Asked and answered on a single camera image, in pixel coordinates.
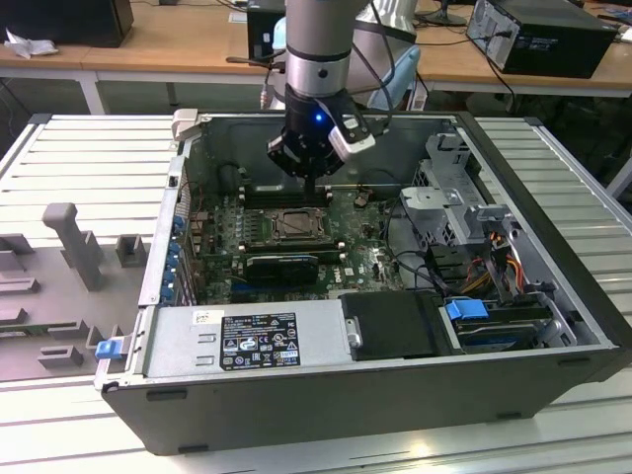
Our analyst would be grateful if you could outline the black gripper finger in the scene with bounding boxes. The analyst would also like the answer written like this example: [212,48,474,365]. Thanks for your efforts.
[312,150,347,198]
[267,133,313,198]

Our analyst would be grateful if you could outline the silver square CPU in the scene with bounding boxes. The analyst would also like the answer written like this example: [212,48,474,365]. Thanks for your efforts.
[281,211,314,234]

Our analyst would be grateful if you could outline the black RAM slot bank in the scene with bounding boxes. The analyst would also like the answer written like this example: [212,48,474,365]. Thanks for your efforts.
[238,235,346,264]
[238,183,333,209]

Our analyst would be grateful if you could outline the CPU socket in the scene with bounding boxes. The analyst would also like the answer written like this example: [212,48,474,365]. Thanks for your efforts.
[269,205,331,246]

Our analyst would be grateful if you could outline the green motherboard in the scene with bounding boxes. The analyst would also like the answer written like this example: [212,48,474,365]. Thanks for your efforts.
[190,190,414,306]

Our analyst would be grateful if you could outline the small black PC tower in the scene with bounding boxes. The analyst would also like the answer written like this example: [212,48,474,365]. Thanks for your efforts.
[246,7,288,61]

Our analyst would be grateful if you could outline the silver drive cage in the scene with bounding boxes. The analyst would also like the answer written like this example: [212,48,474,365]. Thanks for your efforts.
[398,131,524,251]

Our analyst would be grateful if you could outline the grey case latch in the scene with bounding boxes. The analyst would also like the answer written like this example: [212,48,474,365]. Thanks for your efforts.
[170,108,213,144]

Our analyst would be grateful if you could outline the white power strip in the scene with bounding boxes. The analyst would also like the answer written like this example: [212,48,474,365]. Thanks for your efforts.
[407,81,429,113]

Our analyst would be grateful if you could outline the black graphics card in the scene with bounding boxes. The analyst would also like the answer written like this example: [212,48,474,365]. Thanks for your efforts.
[245,254,320,285]

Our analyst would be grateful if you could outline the pale blue teach pendant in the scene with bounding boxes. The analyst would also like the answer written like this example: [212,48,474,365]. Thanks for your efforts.
[367,43,422,113]

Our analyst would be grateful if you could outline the wooden desk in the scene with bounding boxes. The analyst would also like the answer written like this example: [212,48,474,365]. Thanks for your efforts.
[412,0,632,118]
[0,0,287,116]

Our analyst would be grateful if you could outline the black plastic shroud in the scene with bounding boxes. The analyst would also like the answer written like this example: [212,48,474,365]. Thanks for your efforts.
[340,290,453,361]

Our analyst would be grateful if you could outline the black monitor stand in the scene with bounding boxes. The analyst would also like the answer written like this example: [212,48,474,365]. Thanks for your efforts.
[414,0,468,29]

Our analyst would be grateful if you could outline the hard disk in blue carrier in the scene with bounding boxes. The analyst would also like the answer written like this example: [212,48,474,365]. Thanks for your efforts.
[442,295,552,355]

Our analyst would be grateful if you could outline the silver power supply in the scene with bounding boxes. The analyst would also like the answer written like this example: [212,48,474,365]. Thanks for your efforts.
[140,301,353,380]

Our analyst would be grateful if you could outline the black open PC case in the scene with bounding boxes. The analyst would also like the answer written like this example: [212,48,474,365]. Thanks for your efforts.
[93,108,632,458]

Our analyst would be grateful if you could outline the large black box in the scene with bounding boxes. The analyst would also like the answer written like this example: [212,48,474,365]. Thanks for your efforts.
[0,0,135,49]

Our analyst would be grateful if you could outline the black PC tower with vents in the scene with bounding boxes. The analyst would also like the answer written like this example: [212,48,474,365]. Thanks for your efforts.
[466,0,621,80]

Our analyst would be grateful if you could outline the grey parts rack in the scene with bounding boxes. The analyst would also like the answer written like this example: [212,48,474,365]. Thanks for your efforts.
[0,201,154,381]

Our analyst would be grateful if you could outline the white crumpled paper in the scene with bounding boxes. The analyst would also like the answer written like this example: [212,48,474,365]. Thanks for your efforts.
[3,27,60,60]

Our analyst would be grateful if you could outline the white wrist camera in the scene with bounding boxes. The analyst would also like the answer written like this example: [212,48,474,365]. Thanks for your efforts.
[327,116,377,162]

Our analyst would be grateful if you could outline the black camera cable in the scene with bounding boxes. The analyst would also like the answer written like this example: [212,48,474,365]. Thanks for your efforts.
[350,0,399,137]

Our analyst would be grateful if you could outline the yellow red power wires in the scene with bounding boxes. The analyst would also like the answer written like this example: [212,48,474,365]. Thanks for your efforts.
[461,231,525,297]

